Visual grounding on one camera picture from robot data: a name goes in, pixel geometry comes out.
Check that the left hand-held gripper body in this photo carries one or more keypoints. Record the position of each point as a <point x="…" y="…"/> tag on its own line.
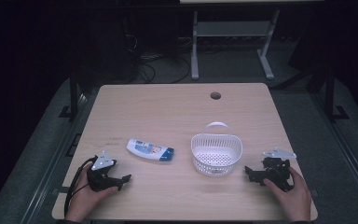
<point x="101" y="177"/>

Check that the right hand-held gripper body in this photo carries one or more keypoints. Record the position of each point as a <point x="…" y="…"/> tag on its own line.
<point x="276" y="171"/>

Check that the white tube with blue cap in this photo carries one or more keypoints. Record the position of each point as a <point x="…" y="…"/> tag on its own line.
<point x="149" y="150"/>

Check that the white plastic basket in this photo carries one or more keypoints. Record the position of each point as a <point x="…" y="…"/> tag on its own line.
<point x="216" y="152"/>

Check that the person's left hand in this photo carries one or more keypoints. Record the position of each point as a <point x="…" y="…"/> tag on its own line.
<point x="85" y="199"/>

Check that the person's right hand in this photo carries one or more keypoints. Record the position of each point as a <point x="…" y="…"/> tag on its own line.
<point x="293" y="199"/>

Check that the grey metal stand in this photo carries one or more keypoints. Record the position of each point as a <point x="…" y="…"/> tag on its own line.
<point x="230" y="29"/>

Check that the black metal post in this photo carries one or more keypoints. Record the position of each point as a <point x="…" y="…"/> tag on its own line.
<point x="73" y="96"/>
<point x="330" y="93"/>

